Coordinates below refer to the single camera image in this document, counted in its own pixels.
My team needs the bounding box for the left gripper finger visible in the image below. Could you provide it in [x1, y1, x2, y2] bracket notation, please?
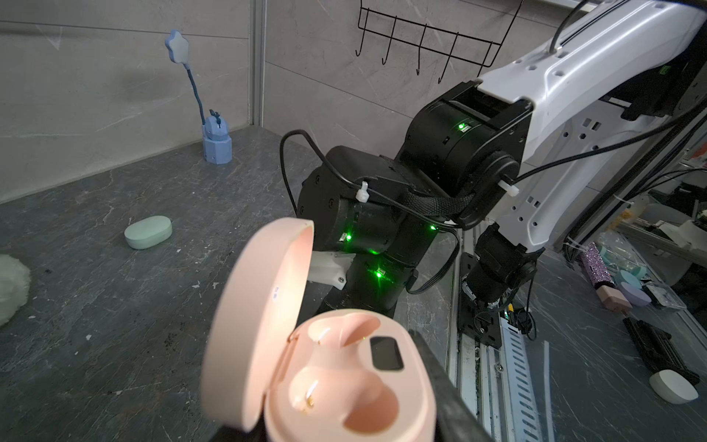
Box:
[409, 330, 492, 442]

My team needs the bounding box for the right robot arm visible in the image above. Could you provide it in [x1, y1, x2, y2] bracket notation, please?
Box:
[292, 1, 706, 346]

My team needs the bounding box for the mint green charging case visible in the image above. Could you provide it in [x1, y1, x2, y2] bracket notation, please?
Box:
[123, 215, 172, 250]

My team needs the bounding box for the white plush dog brown shirt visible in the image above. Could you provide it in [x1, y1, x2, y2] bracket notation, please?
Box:
[0, 254, 31, 326]

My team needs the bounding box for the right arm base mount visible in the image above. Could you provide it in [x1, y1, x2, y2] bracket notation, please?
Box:
[458, 277, 537, 349]

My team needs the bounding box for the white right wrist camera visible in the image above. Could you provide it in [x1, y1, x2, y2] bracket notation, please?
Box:
[307, 252, 355, 290]

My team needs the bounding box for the black wall hook rack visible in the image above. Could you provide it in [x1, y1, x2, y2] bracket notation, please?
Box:
[354, 0, 525, 85]

